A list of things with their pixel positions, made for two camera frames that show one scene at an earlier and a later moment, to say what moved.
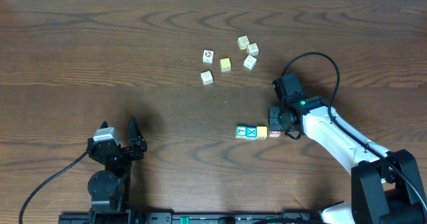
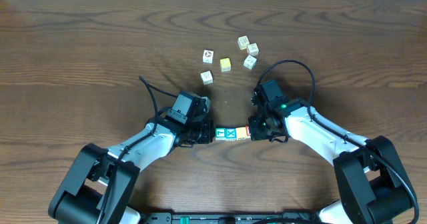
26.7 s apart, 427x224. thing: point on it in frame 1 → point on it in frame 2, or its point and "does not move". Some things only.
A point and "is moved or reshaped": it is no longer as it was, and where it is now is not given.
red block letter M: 275,133 is moved or reshaped
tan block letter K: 253,49 does not move
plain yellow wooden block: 261,132 is moved or reshaped
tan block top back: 243,42 does not move
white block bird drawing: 250,62 does not move
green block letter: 241,131 → 220,134
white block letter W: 207,78 does not move
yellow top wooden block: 225,65 does not move
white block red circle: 208,56 does not move
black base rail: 195,218 does not move
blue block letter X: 251,133 is moved or reshaped
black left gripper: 124,151 → 207,132
